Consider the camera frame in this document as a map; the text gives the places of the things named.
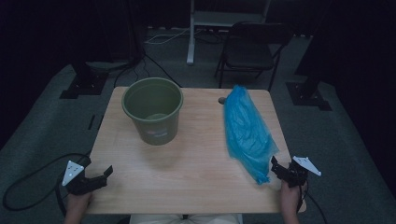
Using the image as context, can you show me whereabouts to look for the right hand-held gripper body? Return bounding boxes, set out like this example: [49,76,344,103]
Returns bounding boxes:
[281,155,322,189]

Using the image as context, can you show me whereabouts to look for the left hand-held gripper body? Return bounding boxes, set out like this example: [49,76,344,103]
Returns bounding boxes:
[61,156,98,196]

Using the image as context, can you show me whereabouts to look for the blue plastic bag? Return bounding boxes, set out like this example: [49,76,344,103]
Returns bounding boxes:
[222,84,280,186]

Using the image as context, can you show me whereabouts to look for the green plastic bucket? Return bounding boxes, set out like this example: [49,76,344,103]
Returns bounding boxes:
[120,77,185,147]

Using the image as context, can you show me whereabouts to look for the person's left hand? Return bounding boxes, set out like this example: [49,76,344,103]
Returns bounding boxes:
[65,190,93,217]

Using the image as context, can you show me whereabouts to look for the person's right hand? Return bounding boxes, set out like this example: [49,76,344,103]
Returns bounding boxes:
[279,179,303,214]

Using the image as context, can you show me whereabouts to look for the black folding chair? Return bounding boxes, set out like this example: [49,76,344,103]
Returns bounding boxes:
[213,21,294,92]

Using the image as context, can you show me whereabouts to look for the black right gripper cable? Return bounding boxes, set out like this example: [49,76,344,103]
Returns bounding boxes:
[297,179,329,224]

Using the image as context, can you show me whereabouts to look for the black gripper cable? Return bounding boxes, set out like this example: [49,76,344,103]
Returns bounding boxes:
[297,179,329,224]
[2,152,92,217]

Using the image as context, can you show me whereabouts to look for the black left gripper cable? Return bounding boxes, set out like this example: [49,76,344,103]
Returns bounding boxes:
[2,152,92,217]

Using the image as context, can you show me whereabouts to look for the black stand with base plate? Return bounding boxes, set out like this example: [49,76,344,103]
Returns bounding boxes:
[59,59,134,100]
[285,55,332,112]

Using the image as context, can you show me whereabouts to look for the black floor cables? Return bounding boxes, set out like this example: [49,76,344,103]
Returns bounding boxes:
[112,50,184,89]

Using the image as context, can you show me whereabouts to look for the white floor cable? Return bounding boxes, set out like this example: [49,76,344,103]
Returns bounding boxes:
[144,27,191,46]

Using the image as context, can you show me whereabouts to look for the white metal desk frame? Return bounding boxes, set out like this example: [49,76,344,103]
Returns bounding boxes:
[185,0,273,65]

